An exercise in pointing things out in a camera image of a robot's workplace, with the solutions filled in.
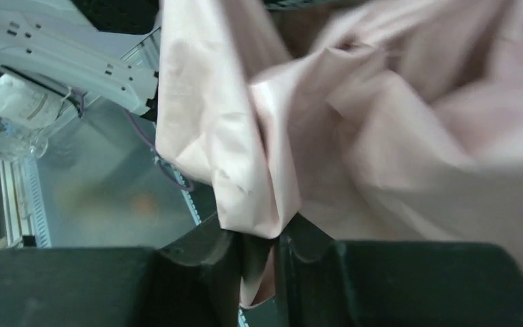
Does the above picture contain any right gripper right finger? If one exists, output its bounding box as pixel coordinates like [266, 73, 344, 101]
[274, 215, 523, 326]

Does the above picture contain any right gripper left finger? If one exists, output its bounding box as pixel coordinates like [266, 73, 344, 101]
[0, 218, 240, 326]

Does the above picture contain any pink folding umbrella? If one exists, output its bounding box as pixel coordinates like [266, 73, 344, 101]
[154, 0, 523, 312]

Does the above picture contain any clear plastic bottle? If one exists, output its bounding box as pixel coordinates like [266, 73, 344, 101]
[0, 120, 48, 161]

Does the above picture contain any white slotted cable duct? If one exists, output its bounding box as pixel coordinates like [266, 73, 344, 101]
[0, 159, 52, 248]

